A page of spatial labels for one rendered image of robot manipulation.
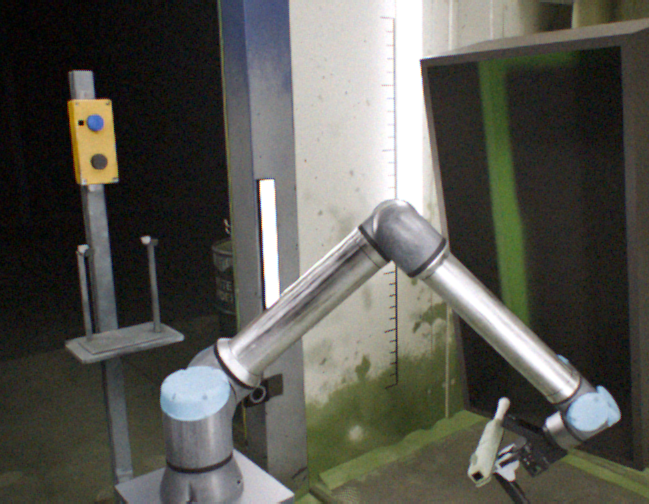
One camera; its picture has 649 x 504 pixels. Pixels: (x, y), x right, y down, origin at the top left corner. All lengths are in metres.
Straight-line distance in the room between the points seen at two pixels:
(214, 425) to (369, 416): 1.42
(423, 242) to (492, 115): 0.98
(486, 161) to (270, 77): 0.78
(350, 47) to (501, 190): 0.76
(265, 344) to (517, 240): 1.13
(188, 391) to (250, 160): 1.02
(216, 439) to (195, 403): 0.10
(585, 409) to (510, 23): 2.05
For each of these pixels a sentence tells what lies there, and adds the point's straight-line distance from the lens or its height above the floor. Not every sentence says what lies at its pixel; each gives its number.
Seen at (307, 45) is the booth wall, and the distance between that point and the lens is 2.37.
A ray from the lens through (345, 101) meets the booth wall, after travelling 2.46.
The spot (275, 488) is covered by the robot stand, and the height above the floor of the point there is 0.64.
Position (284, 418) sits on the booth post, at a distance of 2.51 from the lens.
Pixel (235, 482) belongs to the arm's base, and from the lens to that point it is 1.54.
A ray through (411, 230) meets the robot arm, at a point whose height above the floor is 1.23.
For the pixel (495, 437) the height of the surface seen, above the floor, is 0.58.
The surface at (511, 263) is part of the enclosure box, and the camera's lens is 2.41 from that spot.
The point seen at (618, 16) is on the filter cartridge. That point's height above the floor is 1.85.
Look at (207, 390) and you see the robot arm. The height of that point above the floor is 0.91.
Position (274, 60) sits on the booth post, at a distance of 2.28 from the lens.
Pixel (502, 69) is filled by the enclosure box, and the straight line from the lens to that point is 2.23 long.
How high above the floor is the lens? 1.47
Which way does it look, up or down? 12 degrees down
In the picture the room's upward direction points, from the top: 2 degrees counter-clockwise
